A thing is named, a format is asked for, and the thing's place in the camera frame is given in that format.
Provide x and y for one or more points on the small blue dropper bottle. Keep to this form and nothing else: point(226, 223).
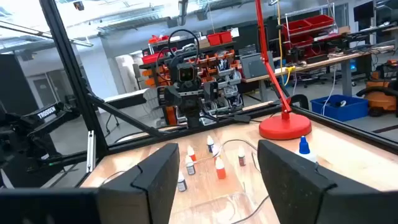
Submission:
point(210, 144)

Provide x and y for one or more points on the long wooden workbench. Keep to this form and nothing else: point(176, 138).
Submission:
point(311, 65)

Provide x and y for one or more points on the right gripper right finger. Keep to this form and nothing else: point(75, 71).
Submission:
point(295, 193)

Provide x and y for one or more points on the small green dropper bottle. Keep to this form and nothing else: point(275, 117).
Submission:
point(190, 166)

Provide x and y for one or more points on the small parts bin rack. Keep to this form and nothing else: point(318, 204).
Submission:
point(224, 77)

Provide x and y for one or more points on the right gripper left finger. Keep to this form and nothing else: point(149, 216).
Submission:
point(149, 193)

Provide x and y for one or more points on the grey metal case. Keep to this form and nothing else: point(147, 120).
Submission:
point(256, 67)

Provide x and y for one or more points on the tall blue food colouring bottle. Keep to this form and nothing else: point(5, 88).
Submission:
point(304, 146)

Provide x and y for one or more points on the black aluminium table frame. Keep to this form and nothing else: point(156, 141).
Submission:
point(73, 71)

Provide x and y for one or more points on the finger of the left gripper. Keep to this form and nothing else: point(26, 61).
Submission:
point(211, 91)
point(172, 96)

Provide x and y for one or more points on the black cabinet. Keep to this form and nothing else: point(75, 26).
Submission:
point(15, 84)

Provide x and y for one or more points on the orange shop vacuum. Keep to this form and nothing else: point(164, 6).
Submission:
point(381, 99)

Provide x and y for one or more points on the red storage bin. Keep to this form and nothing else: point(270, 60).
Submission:
point(214, 39)
point(320, 21)
point(295, 27)
point(226, 36)

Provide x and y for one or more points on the blue plastic storage crate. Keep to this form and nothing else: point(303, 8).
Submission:
point(354, 109)

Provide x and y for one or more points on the clear plastic bin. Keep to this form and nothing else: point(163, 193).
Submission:
point(214, 205)

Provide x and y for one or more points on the black Trossen-lettered robot arm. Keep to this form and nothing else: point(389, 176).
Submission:
point(46, 113)

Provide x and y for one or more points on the small red dropper bottle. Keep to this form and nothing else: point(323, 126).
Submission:
point(241, 158)

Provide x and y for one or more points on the black computer monitor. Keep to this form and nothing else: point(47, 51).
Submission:
point(363, 11)

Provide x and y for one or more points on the small yellow dropper bottle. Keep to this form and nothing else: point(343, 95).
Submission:
point(191, 154)

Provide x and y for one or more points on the small purple dropper bottle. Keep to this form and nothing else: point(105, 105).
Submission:
point(181, 183)

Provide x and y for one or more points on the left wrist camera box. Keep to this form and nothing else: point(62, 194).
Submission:
point(186, 73)

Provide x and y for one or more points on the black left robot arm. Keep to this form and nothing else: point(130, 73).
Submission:
point(193, 118)

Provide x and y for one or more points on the silver frame bracket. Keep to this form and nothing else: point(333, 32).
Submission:
point(90, 149)

